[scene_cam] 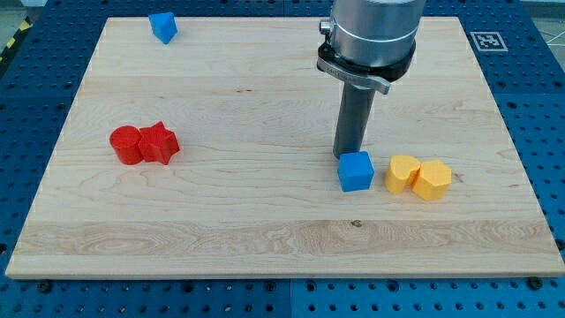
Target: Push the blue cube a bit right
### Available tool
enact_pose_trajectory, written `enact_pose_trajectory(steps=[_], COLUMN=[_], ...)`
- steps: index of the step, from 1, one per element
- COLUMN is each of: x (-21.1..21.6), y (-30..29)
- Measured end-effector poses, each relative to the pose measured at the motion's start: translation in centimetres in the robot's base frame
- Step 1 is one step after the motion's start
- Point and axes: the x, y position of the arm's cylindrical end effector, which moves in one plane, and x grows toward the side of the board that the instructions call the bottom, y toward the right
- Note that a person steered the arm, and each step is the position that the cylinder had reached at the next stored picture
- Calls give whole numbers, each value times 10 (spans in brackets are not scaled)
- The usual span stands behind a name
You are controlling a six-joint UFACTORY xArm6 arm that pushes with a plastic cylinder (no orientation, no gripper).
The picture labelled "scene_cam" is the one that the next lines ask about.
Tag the blue cube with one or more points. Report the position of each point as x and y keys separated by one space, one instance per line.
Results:
x=355 y=171

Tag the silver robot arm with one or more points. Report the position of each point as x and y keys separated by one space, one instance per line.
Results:
x=373 y=33

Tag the wooden board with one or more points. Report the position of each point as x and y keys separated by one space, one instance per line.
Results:
x=253 y=191

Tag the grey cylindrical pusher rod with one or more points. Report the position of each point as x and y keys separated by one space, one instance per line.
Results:
x=355 y=107

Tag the yellow heart block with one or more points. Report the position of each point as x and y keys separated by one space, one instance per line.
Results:
x=402 y=170

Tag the black clamp with silver lever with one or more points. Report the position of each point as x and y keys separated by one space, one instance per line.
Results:
x=375 y=78

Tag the red star block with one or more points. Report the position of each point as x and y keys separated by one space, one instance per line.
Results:
x=157 y=143

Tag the yellow hexagon block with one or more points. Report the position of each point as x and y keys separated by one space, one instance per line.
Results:
x=433 y=180

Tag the red cylinder block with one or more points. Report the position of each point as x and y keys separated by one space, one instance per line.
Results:
x=124 y=140

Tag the blue triangular block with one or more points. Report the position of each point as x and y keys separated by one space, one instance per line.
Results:
x=163 y=26

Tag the white fiducial marker tag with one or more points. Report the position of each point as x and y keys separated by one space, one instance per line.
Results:
x=488 y=41

